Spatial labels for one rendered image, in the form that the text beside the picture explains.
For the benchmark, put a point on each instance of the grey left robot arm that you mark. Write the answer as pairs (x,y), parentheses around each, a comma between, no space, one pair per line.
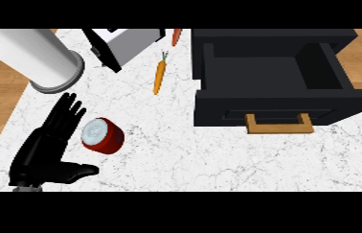
(27,188)

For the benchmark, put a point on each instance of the black drawer box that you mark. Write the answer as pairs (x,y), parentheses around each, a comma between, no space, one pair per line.
(274,62)

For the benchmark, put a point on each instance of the reddish orange carrot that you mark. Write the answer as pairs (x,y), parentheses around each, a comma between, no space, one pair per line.
(176,36)

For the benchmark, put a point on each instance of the black drawer front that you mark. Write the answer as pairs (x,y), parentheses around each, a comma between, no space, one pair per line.
(278,107)

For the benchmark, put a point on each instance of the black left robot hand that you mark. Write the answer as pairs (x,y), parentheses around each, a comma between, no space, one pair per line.
(40,153)

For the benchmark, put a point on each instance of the red can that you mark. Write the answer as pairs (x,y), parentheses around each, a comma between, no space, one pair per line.
(105,137)

